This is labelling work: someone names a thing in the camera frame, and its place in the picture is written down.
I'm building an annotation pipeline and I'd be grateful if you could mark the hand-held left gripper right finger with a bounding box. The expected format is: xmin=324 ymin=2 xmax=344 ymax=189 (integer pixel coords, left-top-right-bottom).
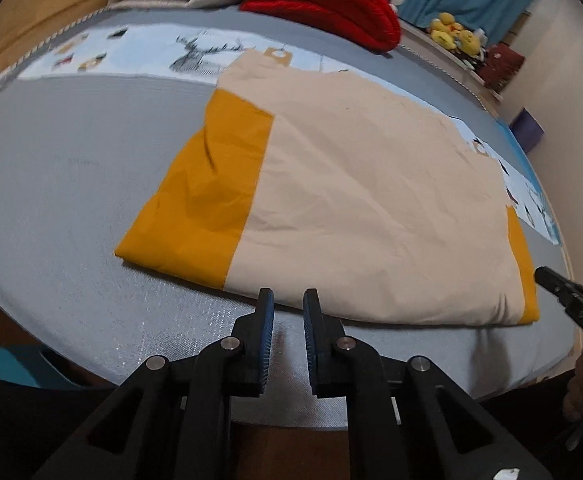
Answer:
xmin=302 ymin=288 xmax=555 ymax=480

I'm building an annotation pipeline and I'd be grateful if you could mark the light blue printed blanket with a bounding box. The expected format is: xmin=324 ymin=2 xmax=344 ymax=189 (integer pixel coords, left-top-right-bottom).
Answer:
xmin=0 ymin=25 xmax=562 ymax=246

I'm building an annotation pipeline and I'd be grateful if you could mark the purple box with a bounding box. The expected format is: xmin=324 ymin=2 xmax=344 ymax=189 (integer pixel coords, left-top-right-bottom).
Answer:
xmin=509 ymin=107 xmax=545 ymax=153

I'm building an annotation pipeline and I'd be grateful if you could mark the person's right hand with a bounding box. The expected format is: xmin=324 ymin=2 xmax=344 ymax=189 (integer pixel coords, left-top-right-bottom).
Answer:
xmin=563 ymin=342 xmax=583 ymax=421

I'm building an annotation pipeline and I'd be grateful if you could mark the beige and orange bed sheet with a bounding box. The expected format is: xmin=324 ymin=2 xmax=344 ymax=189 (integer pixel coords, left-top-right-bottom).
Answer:
xmin=114 ymin=50 xmax=542 ymax=328

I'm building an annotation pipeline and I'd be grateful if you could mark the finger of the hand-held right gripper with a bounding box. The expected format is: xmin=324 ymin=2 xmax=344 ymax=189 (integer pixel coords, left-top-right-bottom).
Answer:
xmin=534 ymin=266 xmax=579 ymax=306

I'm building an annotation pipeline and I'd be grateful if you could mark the dark red bag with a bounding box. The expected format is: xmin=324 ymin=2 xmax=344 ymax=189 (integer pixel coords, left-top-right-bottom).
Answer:
xmin=481 ymin=42 xmax=526 ymax=93

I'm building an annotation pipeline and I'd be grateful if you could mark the red folded blanket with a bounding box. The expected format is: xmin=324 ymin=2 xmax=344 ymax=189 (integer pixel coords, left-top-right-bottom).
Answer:
xmin=240 ymin=0 xmax=402 ymax=53

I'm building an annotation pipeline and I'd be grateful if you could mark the yellow plush toy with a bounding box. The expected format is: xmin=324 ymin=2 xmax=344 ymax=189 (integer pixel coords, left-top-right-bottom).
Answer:
xmin=454 ymin=29 xmax=487 ymax=57
xmin=430 ymin=12 xmax=459 ymax=50

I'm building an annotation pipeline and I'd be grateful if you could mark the wooden bed frame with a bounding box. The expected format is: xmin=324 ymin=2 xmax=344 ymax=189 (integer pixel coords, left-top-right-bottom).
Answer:
xmin=0 ymin=0 xmax=112 ymax=96

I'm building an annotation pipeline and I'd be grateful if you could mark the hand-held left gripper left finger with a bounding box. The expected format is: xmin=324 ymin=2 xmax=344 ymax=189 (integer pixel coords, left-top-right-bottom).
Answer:
xmin=32 ymin=287 xmax=276 ymax=480

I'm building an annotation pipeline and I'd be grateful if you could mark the teal plastic object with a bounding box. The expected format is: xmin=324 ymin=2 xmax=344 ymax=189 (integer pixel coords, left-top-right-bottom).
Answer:
xmin=0 ymin=345 xmax=80 ymax=391

